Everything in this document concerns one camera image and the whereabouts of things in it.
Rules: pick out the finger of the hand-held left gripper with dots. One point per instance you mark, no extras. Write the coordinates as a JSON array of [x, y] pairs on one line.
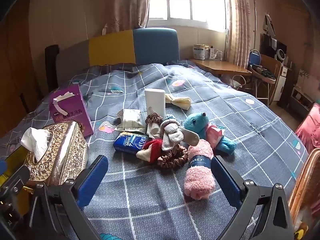
[[15, 180]]

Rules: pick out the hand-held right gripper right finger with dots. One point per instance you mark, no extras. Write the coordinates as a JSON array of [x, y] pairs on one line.
[[225, 180]]

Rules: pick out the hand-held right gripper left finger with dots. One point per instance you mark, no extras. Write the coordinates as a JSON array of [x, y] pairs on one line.
[[92, 180]]

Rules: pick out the gold tin box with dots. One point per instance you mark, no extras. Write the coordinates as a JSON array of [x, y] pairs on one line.
[[15, 155]]

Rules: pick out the pink towel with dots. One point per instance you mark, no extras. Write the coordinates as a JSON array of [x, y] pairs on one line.
[[198, 175]]

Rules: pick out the blue tissue packet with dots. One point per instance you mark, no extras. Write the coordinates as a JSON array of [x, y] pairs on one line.
[[127, 143]]

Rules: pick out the blue plush bear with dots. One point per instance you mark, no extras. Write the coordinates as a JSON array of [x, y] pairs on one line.
[[196, 123]]

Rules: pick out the beige grey socks bundle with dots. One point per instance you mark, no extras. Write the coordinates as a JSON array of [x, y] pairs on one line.
[[175, 135]]

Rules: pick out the ornate gold tissue box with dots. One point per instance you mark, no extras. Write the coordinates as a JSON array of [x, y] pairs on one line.
[[65, 152]]

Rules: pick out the white facial tissue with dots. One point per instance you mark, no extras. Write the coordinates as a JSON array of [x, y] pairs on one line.
[[33, 140]]

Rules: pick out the brown satin scrunchie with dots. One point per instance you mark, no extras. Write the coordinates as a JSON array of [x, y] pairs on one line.
[[175, 158]]

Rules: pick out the grey checked quilt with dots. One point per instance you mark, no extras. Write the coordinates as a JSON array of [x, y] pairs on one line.
[[150, 195]]

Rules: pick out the white green wipes packet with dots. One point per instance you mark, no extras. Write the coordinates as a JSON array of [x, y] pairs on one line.
[[131, 121]]

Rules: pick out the beige rolled socks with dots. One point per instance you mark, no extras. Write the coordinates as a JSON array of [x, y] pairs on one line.
[[153, 130]]

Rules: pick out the small brown scrunchie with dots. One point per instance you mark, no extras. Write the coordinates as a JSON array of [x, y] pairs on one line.
[[153, 118]]

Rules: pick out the cream fabric bow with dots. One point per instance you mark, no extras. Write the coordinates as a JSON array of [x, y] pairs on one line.
[[181, 102]]

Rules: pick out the pink quilted blanket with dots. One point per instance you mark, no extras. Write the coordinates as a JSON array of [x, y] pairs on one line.
[[310, 130]]

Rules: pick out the wooden wardrobe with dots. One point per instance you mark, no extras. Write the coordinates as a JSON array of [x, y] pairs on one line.
[[17, 75]]

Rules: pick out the low dark shelf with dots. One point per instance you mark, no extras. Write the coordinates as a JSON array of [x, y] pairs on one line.
[[301, 100]]

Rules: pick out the white small cabinet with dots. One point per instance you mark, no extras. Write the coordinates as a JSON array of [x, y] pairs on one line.
[[282, 82]]

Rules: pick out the wooden desk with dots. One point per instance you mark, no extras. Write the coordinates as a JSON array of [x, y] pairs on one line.
[[220, 66]]

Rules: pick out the black upright roll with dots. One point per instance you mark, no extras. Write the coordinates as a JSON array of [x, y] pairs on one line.
[[51, 65]]

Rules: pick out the blue folding chair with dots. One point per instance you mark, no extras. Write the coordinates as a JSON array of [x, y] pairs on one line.
[[256, 60]]

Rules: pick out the large metal tin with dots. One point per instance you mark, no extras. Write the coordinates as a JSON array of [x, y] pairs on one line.
[[199, 52]]

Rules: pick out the grey yellow blue headboard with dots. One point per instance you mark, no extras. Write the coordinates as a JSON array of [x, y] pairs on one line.
[[110, 47]]

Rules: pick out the dark shelf unit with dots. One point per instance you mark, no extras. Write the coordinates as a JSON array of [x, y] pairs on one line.
[[268, 45]]

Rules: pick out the pink patterned curtain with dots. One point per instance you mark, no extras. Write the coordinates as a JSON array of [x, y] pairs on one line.
[[241, 22], [127, 2]]

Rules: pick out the window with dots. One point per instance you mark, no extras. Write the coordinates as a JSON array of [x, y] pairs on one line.
[[187, 0]]

